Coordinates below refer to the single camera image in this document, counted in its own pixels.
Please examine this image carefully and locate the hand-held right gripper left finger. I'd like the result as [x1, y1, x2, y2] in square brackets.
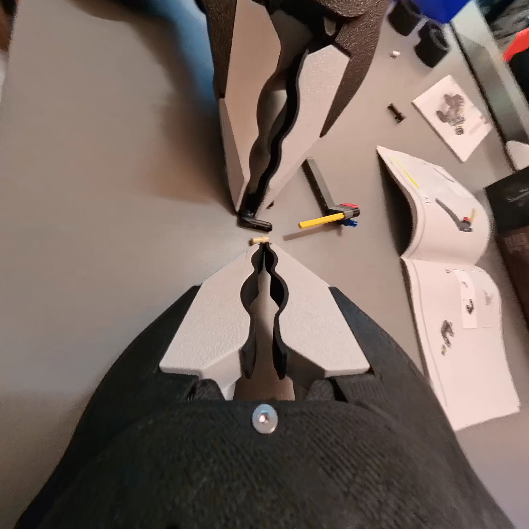
[159, 244, 265, 401]

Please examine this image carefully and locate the black lego tyre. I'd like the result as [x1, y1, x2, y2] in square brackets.
[388, 0, 422, 36]
[414, 23, 450, 69]

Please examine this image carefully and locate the black lego bracket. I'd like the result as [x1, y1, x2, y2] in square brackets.
[237, 188, 273, 231]

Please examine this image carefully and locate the blue plastic box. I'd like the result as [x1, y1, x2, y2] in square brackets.
[413, 0, 480, 23]

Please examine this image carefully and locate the red plastic item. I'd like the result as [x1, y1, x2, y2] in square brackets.
[502, 35, 529, 63]

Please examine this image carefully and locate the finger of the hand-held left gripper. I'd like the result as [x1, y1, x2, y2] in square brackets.
[219, 0, 311, 212]
[254, 43, 352, 211]

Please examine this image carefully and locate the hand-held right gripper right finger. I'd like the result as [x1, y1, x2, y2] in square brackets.
[264, 244, 370, 399]

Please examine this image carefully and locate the open instruction booklet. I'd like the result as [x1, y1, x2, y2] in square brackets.
[376, 145, 521, 432]

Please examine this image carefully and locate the grey lego beam with yellow axle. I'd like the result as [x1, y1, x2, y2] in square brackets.
[298, 158, 361, 230]

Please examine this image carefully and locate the small white leaflet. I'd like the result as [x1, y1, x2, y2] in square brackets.
[411, 75, 493, 163]

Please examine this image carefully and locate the black box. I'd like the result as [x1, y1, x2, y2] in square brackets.
[484, 167, 529, 234]

